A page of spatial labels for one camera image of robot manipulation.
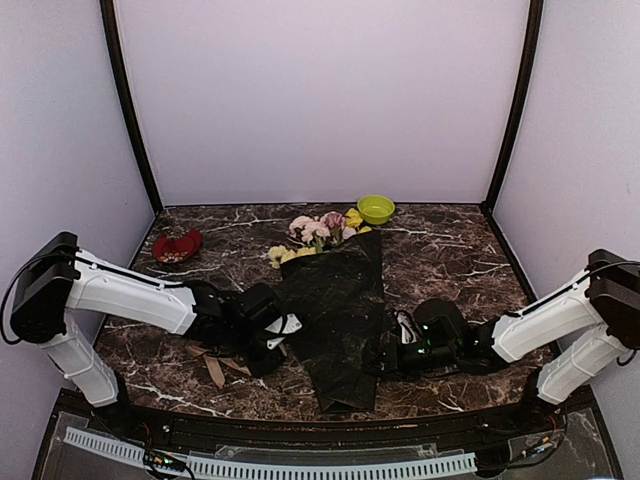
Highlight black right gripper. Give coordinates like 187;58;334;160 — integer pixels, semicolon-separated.
363;335;459;380

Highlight beige ribbon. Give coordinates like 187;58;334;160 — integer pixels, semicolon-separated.
185;342;252;389

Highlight black wrapping paper sheet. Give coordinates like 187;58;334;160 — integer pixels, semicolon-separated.
276;231;388;413

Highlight pink fake flower stem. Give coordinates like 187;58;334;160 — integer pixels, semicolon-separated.
320;211;349;246
289;216;331;246

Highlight yellow fake flower stem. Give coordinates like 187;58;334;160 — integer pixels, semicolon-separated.
343;208;372;239

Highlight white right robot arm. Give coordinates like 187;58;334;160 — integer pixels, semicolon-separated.
381;249;639;434

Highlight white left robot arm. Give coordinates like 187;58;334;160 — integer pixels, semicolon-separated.
1;232;302;436

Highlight red decorated plate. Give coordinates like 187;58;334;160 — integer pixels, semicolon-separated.
151;229;202;264

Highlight right circuit board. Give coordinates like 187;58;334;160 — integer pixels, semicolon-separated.
521;436;557;459

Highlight circuit board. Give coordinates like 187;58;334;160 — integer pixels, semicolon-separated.
521;436;557;459
142;449;188;475

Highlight green bowl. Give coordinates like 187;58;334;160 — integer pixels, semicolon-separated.
357;195;396;226

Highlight left circuit board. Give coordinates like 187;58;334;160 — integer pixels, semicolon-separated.
142;449;188;475

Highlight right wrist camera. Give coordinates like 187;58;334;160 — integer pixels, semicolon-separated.
394;310;420;345

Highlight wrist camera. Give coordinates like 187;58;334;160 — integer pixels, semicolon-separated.
264;313;302;350
394;310;420;345

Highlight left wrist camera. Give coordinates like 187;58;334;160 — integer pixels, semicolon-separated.
264;313;302;350

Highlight black front rail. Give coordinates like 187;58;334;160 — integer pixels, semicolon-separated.
133;406;522;450

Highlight white cable duct strip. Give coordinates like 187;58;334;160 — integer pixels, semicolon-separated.
63;427;478;479

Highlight black frame post left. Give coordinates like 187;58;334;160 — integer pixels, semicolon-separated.
99;0;164;216

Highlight black frame post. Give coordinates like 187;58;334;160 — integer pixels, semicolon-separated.
99;0;164;216
484;0;544;213

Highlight black frame post right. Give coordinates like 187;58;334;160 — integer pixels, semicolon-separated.
484;0;544;213

